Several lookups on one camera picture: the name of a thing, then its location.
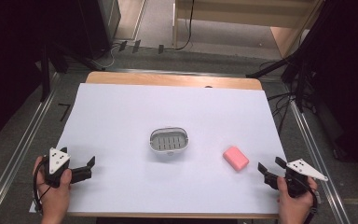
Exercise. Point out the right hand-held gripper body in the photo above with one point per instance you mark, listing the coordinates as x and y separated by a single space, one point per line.
304 169

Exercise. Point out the dark grey cabinet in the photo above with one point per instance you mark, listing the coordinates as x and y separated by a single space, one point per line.
101 25

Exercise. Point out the black curtain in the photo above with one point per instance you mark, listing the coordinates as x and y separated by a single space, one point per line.
9 62
351 77

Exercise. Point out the wooden table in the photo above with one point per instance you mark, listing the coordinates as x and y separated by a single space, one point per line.
167 79

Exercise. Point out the black metal stand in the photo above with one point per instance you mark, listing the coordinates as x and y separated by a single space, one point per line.
45 74
300 81

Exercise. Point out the metal floor rail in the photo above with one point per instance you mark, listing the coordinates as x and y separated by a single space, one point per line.
318 155
15 158

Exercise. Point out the light wooden shelf unit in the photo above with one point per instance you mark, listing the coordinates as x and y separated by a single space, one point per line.
239 12

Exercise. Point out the white oval soap dish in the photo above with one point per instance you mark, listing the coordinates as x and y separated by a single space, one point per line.
169 140

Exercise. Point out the person's left hand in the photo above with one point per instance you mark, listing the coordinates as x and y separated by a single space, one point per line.
54 199

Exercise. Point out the person's right hand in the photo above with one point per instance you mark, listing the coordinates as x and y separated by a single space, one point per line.
295 205

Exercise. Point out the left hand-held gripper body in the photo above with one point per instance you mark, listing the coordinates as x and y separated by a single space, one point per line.
57 160

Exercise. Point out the black tape strip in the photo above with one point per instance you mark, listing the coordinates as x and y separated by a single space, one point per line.
160 48
136 46
122 45

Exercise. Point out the white paper sheet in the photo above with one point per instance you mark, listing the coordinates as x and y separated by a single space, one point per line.
167 105

